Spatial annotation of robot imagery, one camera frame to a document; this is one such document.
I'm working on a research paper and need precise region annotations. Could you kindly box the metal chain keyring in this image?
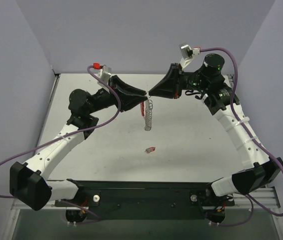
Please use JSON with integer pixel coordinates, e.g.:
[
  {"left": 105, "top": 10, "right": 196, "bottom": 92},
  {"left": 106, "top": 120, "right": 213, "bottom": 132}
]
[{"left": 144, "top": 99, "right": 153, "bottom": 131}]

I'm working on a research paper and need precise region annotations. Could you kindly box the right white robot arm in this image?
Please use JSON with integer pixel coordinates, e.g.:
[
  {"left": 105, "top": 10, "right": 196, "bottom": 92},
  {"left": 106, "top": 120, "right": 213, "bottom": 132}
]
[{"left": 149, "top": 53, "right": 280, "bottom": 197}]

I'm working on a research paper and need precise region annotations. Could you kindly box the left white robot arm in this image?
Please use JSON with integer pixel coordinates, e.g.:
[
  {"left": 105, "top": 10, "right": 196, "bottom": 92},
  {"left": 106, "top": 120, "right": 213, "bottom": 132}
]
[{"left": 9, "top": 75, "right": 147, "bottom": 211}]

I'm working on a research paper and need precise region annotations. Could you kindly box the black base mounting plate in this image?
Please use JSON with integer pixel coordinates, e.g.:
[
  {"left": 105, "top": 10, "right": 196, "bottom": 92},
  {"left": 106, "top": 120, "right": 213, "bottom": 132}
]
[{"left": 54, "top": 180, "right": 235, "bottom": 222}]

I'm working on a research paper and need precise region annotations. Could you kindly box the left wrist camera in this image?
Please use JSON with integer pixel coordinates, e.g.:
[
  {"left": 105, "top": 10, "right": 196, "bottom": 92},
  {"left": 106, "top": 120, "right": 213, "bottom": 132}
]
[{"left": 97, "top": 65, "right": 112, "bottom": 91}]

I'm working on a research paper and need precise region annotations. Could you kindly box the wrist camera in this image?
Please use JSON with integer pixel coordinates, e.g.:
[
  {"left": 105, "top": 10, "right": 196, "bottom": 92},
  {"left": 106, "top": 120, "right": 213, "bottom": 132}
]
[
  {"left": 97, "top": 65, "right": 112, "bottom": 91},
  {"left": 179, "top": 43, "right": 201, "bottom": 70}
]

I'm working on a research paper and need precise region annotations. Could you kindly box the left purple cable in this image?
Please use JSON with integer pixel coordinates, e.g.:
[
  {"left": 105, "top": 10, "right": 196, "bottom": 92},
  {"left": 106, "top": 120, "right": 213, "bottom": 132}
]
[{"left": 0, "top": 64, "right": 122, "bottom": 199}]

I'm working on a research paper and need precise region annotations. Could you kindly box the purple cable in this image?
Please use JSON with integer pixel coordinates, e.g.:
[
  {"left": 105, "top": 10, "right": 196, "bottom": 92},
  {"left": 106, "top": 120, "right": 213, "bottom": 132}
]
[
  {"left": 0, "top": 64, "right": 122, "bottom": 199},
  {"left": 198, "top": 47, "right": 283, "bottom": 217}
]

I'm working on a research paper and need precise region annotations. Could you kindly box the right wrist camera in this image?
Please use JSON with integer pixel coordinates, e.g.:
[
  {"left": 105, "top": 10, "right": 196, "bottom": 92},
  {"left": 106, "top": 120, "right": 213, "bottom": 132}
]
[{"left": 179, "top": 43, "right": 201, "bottom": 70}]

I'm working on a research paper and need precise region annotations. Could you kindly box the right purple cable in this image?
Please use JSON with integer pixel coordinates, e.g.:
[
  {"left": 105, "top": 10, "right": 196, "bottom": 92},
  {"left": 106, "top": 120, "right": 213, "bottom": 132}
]
[{"left": 198, "top": 47, "right": 283, "bottom": 217}]

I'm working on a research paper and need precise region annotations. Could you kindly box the aluminium frame rail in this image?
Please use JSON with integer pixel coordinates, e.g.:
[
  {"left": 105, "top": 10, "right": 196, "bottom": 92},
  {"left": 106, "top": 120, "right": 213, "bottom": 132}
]
[{"left": 233, "top": 187, "right": 281, "bottom": 209}]

